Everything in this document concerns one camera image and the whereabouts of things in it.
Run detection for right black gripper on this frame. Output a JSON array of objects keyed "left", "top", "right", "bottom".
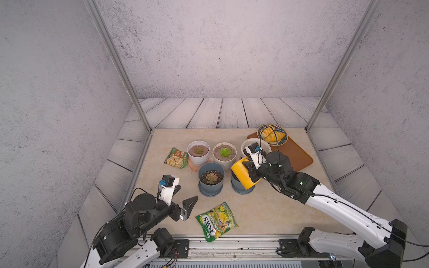
[{"left": 242, "top": 157, "right": 286, "bottom": 191}]

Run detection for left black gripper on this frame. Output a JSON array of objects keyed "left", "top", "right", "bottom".
[{"left": 135, "top": 195, "right": 199, "bottom": 238}]

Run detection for yellow plastic watering can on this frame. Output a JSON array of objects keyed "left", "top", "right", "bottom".
[{"left": 231, "top": 157, "right": 257, "bottom": 189}]

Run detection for blue pot succulent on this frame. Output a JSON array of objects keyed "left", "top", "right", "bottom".
[
  {"left": 198, "top": 163, "right": 225, "bottom": 197},
  {"left": 231, "top": 172, "right": 255, "bottom": 195}
]

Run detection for white ribbed pot green succulent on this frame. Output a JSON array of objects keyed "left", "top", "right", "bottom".
[{"left": 212, "top": 142, "right": 237, "bottom": 170}]

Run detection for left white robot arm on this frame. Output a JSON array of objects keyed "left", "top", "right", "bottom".
[{"left": 82, "top": 193, "right": 198, "bottom": 268}]

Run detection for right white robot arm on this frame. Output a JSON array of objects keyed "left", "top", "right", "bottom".
[{"left": 233, "top": 152, "right": 408, "bottom": 268}]

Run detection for large white pot dark soil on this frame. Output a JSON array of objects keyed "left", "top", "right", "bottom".
[{"left": 241, "top": 138, "right": 271, "bottom": 157}]

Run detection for white round pot pinkish soil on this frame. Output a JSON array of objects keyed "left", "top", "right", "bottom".
[{"left": 187, "top": 140, "right": 210, "bottom": 166}]

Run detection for terracotta saucer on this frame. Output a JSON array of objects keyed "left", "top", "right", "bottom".
[{"left": 188, "top": 159, "right": 210, "bottom": 172}]

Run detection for green snack packet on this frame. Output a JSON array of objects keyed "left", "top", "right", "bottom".
[{"left": 164, "top": 147, "right": 189, "bottom": 169}]

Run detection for lower yellow pastry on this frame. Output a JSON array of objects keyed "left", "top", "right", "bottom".
[{"left": 264, "top": 131, "right": 286, "bottom": 144}]

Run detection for yellow pastry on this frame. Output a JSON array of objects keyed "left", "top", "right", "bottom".
[
  {"left": 264, "top": 131, "right": 286, "bottom": 144},
  {"left": 260, "top": 125, "right": 275, "bottom": 139}
]

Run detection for green Fox's candy bag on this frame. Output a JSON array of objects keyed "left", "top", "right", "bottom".
[{"left": 196, "top": 202, "right": 239, "bottom": 242}]

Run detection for upper yellow pastry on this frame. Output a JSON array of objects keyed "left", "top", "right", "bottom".
[{"left": 260, "top": 125, "right": 275, "bottom": 139}]

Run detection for brown rectangular tray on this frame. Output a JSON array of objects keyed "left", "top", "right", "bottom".
[{"left": 248, "top": 132, "right": 313, "bottom": 172}]

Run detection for blue patterned plate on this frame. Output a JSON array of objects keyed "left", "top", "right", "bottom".
[{"left": 257, "top": 124, "right": 288, "bottom": 146}]

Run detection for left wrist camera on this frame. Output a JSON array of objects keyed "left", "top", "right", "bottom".
[{"left": 157, "top": 175, "right": 180, "bottom": 205}]

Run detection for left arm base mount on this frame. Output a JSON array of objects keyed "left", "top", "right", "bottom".
[{"left": 159, "top": 239, "right": 190, "bottom": 259}]

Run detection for aluminium front rail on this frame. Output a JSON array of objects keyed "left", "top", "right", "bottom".
[{"left": 100, "top": 235, "right": 373, "bottom": 268}]

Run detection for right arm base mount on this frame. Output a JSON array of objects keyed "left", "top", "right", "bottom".
[{"left": 276, "top": 227, "right": 318, "bottom": 258}]

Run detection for left aluminium frame post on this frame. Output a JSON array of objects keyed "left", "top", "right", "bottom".
[{"left": 84, "top": 0, "right": 152, "bottom": 132}]

